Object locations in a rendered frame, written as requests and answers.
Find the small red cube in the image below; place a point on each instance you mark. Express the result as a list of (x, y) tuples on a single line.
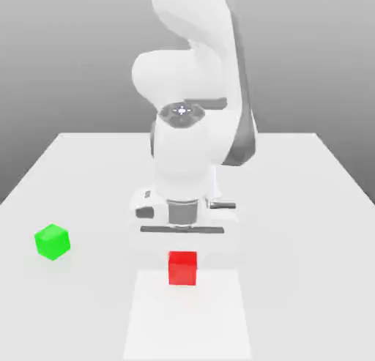
[(182, 268)]

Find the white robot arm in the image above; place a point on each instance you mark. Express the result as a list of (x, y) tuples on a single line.
[(187, 74)]

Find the small green cube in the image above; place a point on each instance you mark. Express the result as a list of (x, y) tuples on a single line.
[(52, 242)]

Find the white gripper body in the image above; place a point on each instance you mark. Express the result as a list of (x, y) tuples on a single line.
[(181, 233)]

